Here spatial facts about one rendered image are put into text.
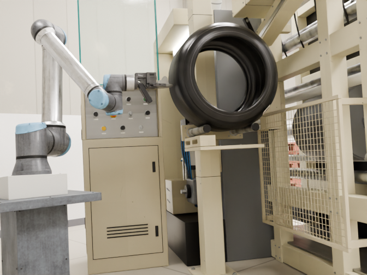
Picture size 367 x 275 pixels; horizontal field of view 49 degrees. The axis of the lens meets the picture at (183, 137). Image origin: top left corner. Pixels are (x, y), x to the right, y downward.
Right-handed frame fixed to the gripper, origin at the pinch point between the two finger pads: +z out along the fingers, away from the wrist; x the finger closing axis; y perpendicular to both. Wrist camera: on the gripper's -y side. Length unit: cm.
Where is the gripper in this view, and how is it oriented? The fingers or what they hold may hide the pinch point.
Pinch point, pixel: (171, 86)
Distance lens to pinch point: 224.5
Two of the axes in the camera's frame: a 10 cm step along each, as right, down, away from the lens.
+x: -2.3, 0.5, 9.7
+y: -0.4, -10.0, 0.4
